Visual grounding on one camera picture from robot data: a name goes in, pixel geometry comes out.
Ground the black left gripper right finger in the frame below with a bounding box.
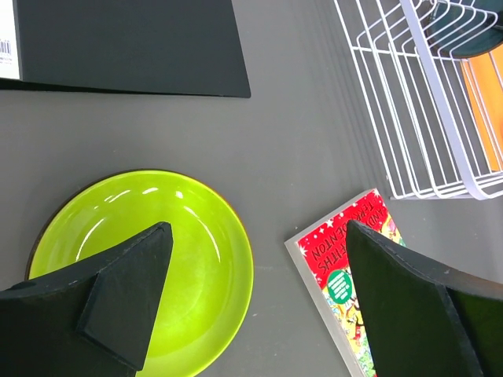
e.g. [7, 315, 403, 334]
[347, 221, 502, 376]

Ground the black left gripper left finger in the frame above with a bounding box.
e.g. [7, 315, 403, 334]
[1, 222, 174, 376]

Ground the lime green plate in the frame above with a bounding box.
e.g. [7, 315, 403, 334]
[26, 170, 254, 376]

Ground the white wire dish rack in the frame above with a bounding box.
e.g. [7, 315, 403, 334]
[335, 1, 502, 200]

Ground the dark teal plate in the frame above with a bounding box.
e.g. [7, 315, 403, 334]
[424, 0, 502, 59]

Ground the red illustrated book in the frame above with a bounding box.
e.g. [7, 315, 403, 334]
[285, 188, 405, 376]

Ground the orange folder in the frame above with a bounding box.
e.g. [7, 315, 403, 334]
[462, 46, 502, 171]

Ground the black folder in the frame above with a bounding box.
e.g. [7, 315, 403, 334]
[1, 0, 251, 98]

